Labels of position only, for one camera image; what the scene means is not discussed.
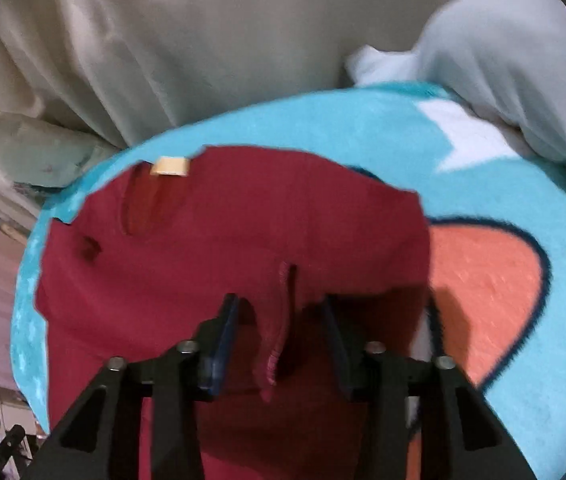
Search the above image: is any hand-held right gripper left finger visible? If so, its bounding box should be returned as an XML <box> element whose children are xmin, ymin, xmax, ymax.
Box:
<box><xmin>23</xmin><ymin>293</ymin><xmax>240</xmax><ymax>480</ymax></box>

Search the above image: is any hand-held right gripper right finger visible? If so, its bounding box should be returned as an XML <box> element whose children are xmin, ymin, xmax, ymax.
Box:
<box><xmin>321</xmin><ymin>294</ymin><xmax>536</xmax><ymax>480</ymax></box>

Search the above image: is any red shirt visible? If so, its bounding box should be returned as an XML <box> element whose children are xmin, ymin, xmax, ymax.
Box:
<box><xmin>34</xmin><ymin>144</ymin><xmax>432</xmax><ymax>480</ymax></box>

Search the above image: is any turquoise printed blanket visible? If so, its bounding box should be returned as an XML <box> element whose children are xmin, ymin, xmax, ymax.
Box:
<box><xmin>10</xmin><ymin>81</ymin><xmax>566</xmax><ymax>480</ymax></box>

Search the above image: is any black stand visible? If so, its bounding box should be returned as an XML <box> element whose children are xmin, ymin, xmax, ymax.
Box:
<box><xmin>0</xmin><ymin>425</ymin><xmax>28</xmax><ymax>476</ymax></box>

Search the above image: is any pale green cushion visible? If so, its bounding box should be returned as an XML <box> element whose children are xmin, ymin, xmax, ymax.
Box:
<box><xmin>0</xmin><ymin>111</ymin><xmax>118</xmax><ymax>188</ymax></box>

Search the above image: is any beige curtain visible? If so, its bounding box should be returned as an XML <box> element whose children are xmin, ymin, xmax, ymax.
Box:
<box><xmin>0</xmin><ymin>0</ymin><xmax>544</xmax><ymax>241</ymax></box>

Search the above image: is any white crumpled cloth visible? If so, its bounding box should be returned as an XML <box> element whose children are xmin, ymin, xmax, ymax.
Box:
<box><xmin>345</xmin><ymin>0</ymin><xmax>566</xmax><ymax>233</ymax></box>

